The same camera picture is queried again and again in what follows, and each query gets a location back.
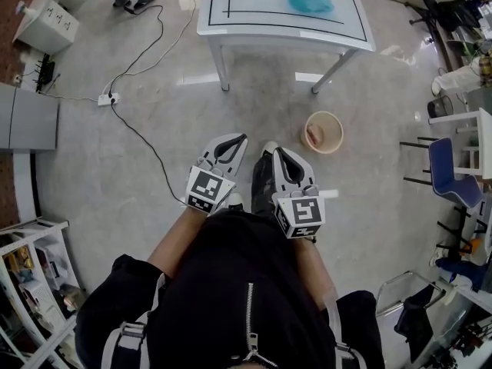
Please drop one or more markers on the blue cloth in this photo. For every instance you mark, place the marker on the blue cloth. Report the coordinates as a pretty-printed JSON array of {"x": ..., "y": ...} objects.
[{"x": 309, "y": 1}]

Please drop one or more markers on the person's left forearm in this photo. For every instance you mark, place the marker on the person's left forearm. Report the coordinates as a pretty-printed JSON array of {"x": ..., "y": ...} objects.
[{"x": 173, "y": 240}]

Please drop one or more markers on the person's right shoe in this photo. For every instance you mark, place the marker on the person's right shoe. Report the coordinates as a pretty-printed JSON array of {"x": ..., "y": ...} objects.
[{"x": 269, "y": 147}]

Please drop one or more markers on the grey cabinet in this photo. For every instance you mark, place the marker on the grey cabinet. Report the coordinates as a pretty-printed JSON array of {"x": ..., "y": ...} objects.
[{"x": 27, "y": 117}]

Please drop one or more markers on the blue chair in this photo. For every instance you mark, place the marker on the blue chair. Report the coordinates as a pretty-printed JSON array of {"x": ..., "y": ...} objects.
[{"x": 442, "y": 163}]

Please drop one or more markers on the beige object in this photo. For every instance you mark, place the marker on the beige object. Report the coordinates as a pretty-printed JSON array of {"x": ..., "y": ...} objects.
[{"x": 315, "y": 133}]

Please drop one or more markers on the white side table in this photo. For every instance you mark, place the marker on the white side table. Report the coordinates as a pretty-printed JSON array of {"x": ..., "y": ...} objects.
[{"x": 485, "y": 144}]

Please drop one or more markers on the black jacket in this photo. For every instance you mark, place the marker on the black jacket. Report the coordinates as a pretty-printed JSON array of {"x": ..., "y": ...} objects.
[{"x": 417, "y": 321}]

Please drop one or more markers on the metal frame chair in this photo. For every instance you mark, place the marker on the metal frame chair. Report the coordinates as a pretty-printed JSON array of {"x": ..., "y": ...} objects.
[{"x": 406, "y": 271}]

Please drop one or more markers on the white power strip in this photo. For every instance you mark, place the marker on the white power strip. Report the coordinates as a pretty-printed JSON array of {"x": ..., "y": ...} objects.
[{"x": 108, "y": 99}]

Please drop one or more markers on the person's black top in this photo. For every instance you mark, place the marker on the person's black top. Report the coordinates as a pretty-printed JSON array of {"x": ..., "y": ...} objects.
[{"x": 230, "y": 283}]

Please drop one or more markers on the black mesh bin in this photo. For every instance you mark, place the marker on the black mesh bin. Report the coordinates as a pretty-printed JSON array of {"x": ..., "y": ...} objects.
[{"x": 440, "y": 107}]

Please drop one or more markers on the beige waste basket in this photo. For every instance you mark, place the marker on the beige waste basket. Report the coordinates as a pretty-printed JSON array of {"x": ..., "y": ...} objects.
[{"x": 332, "y": 144}]

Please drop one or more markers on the black router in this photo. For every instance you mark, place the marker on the black router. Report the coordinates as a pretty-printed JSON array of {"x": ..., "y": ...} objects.
[{"x": 47, "y": 71}]

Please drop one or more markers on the person's dark trousers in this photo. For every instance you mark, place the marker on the person's dark trousers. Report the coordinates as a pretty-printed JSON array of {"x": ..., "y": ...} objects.
[{"x": 263, "y": 183}]

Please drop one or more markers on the black office chair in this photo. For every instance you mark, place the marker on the black office chair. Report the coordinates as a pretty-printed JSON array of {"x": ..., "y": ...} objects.
[{"x": 430, "y": 0}]

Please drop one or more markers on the orange round object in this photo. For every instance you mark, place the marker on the orange round object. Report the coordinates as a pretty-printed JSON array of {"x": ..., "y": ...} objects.
[{"x": 476, "y": 244}]

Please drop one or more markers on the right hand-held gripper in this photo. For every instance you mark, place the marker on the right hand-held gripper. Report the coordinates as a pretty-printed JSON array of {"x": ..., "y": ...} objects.
[{"x": 303, "y": 215}]

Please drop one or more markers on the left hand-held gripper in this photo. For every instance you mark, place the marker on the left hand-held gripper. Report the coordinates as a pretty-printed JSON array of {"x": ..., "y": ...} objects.
[{"x": 205, "y": 190}]

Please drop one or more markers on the white shelf rack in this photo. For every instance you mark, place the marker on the white shelf rack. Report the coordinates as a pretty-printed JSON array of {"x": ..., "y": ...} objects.
[{"x": 23, "y": 240}]

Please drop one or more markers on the person's left shoe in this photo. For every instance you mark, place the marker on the person's left shoe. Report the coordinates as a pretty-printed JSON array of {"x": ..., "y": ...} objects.
[{"x": 235, "y": 200}]

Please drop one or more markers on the person's shoe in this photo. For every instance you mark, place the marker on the person's shoe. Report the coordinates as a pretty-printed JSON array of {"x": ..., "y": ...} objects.
[
  {"x": 269, "y": 147},
  {"x": 235, "y": 200}
]

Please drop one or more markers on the person's right forearm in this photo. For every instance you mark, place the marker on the person's right forearm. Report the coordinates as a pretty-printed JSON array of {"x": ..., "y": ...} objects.
[{"x": 313, "y": 263}]

